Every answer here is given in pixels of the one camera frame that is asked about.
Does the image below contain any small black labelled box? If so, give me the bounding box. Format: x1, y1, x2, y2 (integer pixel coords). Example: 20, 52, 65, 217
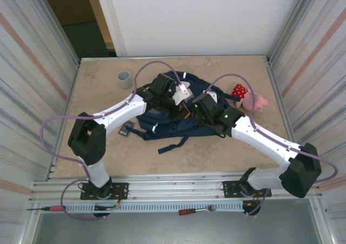
118, 121, 135, 138

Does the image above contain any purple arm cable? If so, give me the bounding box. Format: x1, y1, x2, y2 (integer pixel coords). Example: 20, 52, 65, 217
39, 61, 187, 222
205, 73, 339, 217

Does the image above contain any black wired connector block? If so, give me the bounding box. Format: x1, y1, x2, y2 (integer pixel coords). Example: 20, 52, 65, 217
92, 203, 122, 219
242, 200, 262, 217

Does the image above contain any red-handled ratchet wrench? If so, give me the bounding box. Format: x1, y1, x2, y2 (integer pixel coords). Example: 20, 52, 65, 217
178, 204, 217, 216

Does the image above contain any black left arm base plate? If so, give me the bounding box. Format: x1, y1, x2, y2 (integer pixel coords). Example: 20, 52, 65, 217
80, 182, 130, 201

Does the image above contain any white slotted cable duct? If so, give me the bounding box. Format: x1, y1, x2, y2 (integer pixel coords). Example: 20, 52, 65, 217
64, 202, 244, 214

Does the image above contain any navy blue backpack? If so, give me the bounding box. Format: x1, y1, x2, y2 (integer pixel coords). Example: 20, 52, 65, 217
134, 70, 233, 155

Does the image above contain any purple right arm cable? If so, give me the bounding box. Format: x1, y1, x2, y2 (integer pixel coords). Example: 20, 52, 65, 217
205, 73, 339, 217

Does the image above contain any aluminium rail frame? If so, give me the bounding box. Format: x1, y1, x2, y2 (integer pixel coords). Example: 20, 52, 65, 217
31, 173, 322, 201

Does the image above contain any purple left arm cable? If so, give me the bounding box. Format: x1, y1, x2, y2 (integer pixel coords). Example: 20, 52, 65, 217
39, 61, 187, 222

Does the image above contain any red-handled screwdriver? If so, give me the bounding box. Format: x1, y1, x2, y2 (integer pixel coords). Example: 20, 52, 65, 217
26, 205, 65, 212

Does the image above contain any pink plush toy, red dotted dress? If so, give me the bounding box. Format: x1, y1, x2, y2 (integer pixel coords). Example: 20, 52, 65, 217
229, 83, 270, 111

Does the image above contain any grey plastic cup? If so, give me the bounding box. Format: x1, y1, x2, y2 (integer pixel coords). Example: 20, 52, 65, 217
116, 70, 132, 89

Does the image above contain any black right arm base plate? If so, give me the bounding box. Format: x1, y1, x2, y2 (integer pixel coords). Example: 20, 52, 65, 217
222, 180, 272, 199

